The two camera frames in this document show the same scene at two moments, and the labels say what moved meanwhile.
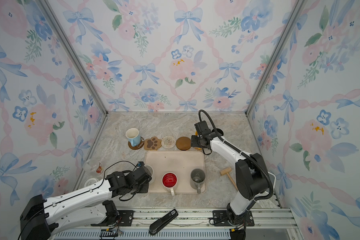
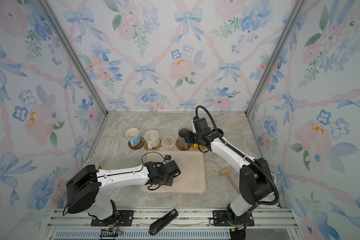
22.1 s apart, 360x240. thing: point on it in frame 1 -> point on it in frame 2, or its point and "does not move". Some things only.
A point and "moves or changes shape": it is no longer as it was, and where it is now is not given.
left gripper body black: x=141 y=189 -> x=168 y=182
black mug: x=219 y=130 does not move
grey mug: x=197 y=178 -> x=182 y=135
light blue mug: x=133 y=135 does not move
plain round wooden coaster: x=183 y=143 does not move
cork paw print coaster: x=153 y=143 does not move
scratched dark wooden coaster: x=137 y=147 does not move
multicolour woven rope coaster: x=168 y=142 does not move
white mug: x=150 y=170 moves or changes shape
